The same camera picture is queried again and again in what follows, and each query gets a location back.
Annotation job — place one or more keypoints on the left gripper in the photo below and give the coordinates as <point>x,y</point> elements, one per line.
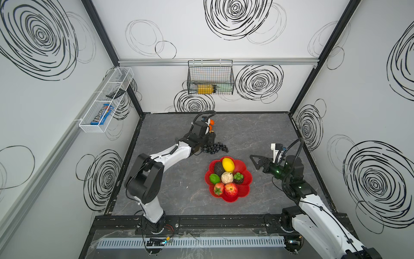
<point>211,136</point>

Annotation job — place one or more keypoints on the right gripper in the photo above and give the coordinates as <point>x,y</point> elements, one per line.
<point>263,160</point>

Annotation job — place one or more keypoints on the black grape bunch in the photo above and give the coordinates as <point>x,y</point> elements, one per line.
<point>215,148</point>

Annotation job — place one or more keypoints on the dark purple plum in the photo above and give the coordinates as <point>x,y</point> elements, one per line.
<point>238,178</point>

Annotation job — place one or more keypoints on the red flower shaped bowl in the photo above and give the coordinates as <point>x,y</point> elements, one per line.
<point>243,189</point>

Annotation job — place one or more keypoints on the large yellow lemon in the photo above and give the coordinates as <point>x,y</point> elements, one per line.
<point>228,165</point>

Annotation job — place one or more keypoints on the dark wrinkled avocado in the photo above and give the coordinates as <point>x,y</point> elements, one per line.
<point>218,169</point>

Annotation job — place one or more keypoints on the beige potato shaped fruit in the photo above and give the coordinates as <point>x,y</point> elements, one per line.
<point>227,177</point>

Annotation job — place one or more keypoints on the red pink apple fruit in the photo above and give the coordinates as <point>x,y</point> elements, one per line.
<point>231,190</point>

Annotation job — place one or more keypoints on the green lime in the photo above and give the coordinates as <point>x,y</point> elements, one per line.
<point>214,179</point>

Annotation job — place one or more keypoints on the red strawberry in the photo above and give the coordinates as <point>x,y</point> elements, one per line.
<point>218,189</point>

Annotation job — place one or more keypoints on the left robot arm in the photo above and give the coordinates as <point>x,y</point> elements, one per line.
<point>144,181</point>

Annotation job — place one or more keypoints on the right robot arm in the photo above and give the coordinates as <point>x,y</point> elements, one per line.
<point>309,217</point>

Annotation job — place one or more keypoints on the yellow box in basket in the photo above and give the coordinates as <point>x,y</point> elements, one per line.
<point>205,89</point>

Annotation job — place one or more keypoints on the green box in basket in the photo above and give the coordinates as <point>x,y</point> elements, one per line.
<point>224,89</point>

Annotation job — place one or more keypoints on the black remote control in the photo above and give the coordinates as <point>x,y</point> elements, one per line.
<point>116,94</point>

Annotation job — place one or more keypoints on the blue candy packet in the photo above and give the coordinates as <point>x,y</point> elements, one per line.
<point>101,116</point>

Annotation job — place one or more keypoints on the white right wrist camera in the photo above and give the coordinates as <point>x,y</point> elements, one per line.
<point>277,151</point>

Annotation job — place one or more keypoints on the black wire basket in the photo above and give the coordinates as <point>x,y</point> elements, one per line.
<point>213,74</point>

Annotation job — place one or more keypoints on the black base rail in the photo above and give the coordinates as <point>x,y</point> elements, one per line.
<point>181,224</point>

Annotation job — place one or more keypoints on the white slotted cable duct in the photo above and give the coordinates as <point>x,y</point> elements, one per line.
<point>191,242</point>

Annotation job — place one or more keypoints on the white wire shelf basket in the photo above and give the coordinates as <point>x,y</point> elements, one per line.
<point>115,79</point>

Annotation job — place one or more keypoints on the aluminium wall rail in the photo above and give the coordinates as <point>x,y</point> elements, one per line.
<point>218,61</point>

